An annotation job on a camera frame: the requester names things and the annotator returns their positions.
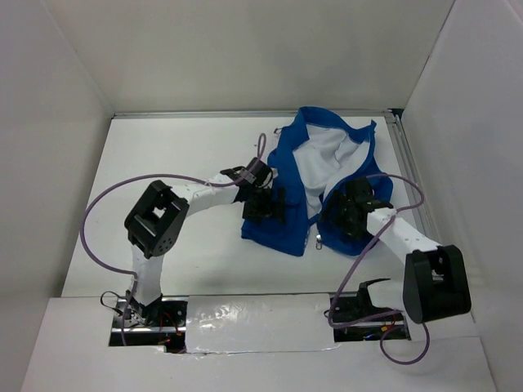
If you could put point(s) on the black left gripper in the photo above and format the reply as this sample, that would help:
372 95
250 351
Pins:
265 211

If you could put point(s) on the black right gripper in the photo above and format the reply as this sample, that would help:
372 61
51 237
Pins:
337 199

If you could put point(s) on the blue jacket with white lining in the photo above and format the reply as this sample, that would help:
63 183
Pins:
316 155

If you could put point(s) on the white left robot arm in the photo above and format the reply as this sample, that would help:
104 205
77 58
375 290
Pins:
155 222

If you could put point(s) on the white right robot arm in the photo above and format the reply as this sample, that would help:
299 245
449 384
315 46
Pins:
434 282

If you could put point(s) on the white taped cover panel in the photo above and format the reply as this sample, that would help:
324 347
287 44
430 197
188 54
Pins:
258 324

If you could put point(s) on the aluminium right side rail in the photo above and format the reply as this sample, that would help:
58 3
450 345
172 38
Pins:
408 169

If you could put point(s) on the aluminium table edge rail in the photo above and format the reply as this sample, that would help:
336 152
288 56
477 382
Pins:
388 113

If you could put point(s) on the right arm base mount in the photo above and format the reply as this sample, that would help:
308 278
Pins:
356 305

